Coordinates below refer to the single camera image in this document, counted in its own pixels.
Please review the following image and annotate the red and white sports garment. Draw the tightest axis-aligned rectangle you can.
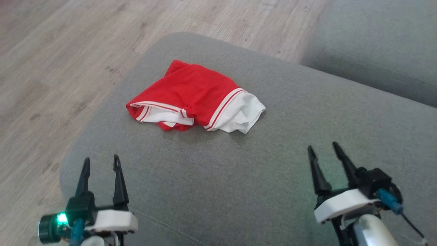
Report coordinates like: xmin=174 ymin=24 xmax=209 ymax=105
xmin=126 ymin=60 xmax=267 ymax=134

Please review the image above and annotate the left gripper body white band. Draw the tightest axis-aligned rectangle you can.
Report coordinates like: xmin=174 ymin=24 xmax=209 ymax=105
xmin=66 ymin=192 xmax=138 ymax=234

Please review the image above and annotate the blue cable connector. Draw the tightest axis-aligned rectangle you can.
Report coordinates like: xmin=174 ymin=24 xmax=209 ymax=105
xmin=70 ymin=219 xmax=86 ymax=246
xmin=377 ymin=189 xmax=404 ymax=215

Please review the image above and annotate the blue left cable connector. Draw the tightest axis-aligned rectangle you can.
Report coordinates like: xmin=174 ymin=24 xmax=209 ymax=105
xmin=70 ymin=219 xmax=86 ymax=246

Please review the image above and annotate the grey fabric sofa section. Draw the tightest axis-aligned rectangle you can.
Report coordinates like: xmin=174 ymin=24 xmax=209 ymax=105
xmin=300 ymin=0 xmax=437 ymax=108

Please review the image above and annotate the grey fabric sofa cushion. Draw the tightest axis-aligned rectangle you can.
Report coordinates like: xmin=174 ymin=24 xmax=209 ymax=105
xmin=60 ymin=32 xmax=437 ymax=246

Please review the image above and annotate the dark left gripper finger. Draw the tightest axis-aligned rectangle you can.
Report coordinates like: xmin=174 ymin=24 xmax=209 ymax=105
xmin=75 ymin=157 xmax=94 ymax=199
xmin=113 ymin=154 xmax=130 ymax=209

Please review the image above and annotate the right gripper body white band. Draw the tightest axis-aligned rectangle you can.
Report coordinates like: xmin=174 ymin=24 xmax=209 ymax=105
xmin=314 ymin=187 xmax=380 ymax=224

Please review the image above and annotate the blue right cable connector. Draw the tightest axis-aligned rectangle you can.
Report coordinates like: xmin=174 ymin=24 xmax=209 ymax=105
xmin=377 ymin=189 xmax=404 ymax=215

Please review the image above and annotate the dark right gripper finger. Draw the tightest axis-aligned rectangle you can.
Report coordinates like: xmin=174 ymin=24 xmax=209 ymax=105
xmin=308 ymin=146 xmax=332 ymax=196
xmin=333 ymin=142 xmax=359 ymax=188

